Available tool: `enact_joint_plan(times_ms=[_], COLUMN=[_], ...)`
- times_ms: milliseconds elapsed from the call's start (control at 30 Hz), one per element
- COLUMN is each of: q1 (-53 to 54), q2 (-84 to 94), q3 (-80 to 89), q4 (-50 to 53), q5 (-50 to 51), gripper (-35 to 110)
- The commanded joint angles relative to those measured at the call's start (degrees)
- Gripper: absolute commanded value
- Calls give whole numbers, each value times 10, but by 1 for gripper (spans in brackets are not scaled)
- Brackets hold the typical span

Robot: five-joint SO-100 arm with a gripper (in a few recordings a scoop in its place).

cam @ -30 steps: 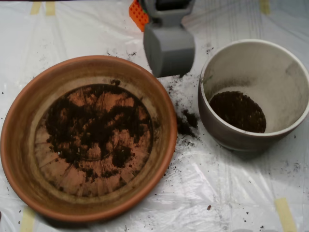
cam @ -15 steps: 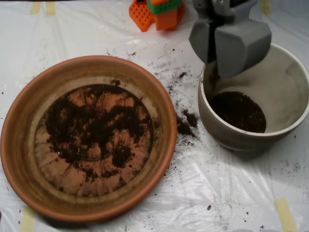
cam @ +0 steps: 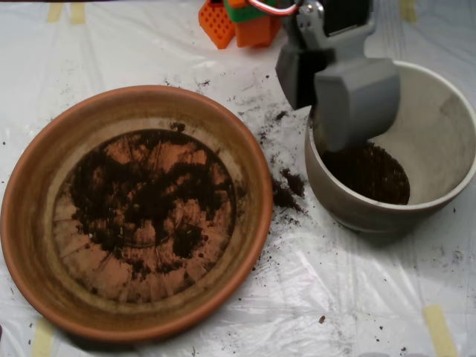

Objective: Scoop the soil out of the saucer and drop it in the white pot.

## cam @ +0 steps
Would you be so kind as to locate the grey gripper, black servo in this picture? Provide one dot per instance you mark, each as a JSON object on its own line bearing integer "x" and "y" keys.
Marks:
{"x": 362, "y": 111}

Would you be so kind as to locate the dark soil heap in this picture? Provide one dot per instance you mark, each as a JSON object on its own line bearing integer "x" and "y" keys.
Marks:
{"x": 111, "y": 208}

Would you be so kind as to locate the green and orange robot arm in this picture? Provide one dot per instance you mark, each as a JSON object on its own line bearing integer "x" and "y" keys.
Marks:
{"x": 249, "y": 26}

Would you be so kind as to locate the spilled soil clump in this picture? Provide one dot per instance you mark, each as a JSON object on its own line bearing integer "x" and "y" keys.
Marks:
{"x": 294, "y": 182}

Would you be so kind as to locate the white ceramic pot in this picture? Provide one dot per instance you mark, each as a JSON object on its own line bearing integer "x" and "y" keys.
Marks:
{"x": 435, "y": 130}

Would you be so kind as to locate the terracotta saucer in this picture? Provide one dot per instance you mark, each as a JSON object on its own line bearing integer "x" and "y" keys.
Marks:
{"x": 37, "y": 186}

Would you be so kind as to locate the beige masking tape strip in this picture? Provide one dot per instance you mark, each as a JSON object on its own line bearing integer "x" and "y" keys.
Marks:
{"x": 440, "y": 331}
{"x": 78, "y": 13}
{"x": 55, "y": 12}
{"x": 42, "y": 338}
{"x": 408, "y": 10}

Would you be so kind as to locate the clear plastic cover sheet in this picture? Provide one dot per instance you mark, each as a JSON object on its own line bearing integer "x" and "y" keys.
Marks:
{"x": 334, "y": 297}

